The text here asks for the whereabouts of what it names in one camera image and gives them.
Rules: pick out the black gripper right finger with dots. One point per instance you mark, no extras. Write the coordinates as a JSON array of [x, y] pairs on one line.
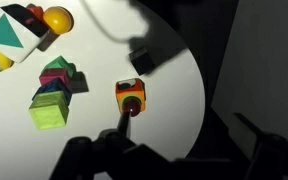
[[277, 160]]

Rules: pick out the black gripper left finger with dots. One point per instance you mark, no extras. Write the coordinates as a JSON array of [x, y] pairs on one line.
[[94, 160]]

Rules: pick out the lime green block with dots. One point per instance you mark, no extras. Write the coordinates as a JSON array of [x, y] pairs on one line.
[[49, 111]]

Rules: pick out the blue block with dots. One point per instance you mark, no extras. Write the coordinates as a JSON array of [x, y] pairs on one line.
[[55, 86]]

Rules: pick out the magenta block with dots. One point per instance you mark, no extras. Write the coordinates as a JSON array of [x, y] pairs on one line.
[[53, 75]]

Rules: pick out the dark green block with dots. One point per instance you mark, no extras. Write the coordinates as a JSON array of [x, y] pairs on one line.
[[60, 62]]

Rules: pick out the dark red ball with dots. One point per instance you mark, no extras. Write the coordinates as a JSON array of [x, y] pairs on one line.
[[133, 106]]

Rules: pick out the yellow orange ball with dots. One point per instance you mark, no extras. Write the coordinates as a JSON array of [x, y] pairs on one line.
[[57, 20]]

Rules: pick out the white cube with teal triangle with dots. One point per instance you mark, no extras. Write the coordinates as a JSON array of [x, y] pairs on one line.
[[10, 33]]

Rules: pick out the red orange toy piece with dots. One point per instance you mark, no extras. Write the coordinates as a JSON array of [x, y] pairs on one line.
[[35, 11]]

